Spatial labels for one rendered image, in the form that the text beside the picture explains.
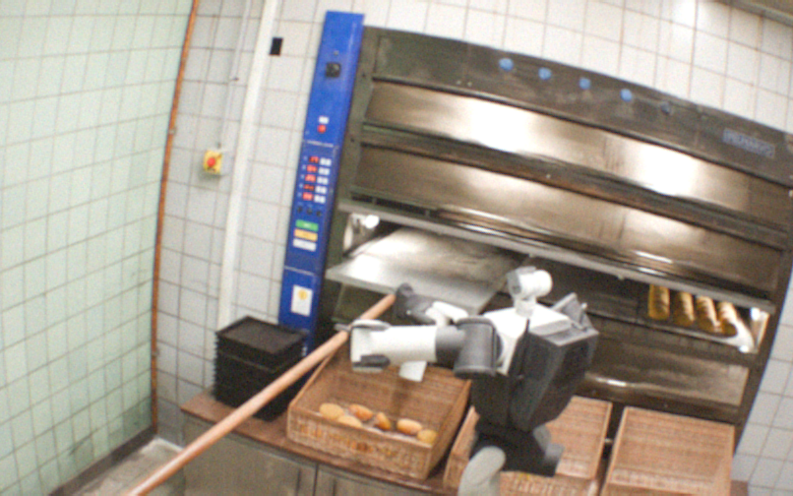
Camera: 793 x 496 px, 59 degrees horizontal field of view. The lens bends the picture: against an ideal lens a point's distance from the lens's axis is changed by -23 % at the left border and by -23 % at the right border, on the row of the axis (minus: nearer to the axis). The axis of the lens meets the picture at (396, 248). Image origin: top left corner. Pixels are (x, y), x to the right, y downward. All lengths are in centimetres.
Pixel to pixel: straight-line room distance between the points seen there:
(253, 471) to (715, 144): 221
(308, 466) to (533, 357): 120
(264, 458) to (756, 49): 252
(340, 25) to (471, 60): 53
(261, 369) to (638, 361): 145
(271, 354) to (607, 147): 145
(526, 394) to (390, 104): 141
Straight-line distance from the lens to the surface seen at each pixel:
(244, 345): 325
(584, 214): 319
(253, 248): 358
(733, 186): 319
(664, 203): 317
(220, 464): 337
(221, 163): 352
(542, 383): 225
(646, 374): 333
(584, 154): 315
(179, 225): 375
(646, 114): 315
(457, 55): 323
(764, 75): 318
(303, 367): 231
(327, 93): 334
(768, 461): 359
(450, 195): 325
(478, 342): 218
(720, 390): 338
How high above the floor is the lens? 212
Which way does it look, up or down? 15 degrees down
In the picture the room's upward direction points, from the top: 9 degrees clockwise
